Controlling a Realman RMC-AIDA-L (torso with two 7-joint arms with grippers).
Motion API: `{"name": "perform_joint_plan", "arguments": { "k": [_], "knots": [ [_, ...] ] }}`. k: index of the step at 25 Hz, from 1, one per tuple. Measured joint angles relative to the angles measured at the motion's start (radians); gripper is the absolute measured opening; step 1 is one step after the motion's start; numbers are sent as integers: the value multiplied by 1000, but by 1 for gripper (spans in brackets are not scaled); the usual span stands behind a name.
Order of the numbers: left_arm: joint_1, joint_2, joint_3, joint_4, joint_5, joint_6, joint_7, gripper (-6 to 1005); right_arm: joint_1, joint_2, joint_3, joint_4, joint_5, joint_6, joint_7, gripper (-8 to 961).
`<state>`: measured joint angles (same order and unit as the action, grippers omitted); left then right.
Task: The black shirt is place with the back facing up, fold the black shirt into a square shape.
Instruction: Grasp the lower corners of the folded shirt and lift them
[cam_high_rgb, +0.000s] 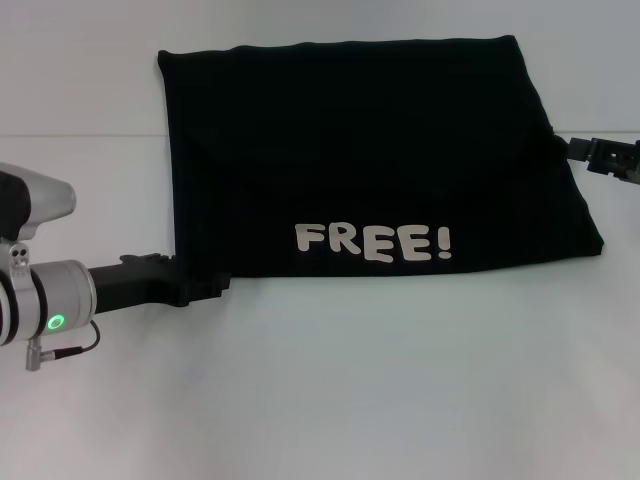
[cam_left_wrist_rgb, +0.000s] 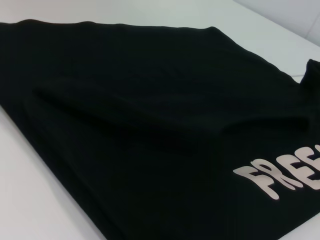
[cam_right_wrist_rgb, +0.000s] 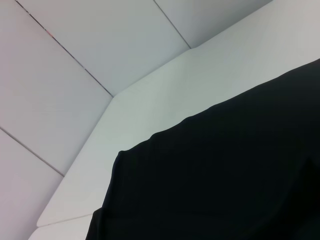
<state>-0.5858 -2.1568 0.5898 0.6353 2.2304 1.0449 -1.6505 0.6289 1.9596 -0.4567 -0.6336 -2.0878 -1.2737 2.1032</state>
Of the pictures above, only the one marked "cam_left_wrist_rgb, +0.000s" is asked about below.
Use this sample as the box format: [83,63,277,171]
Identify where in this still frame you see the black t-shirt with beige print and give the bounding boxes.
[0,19,320,240]

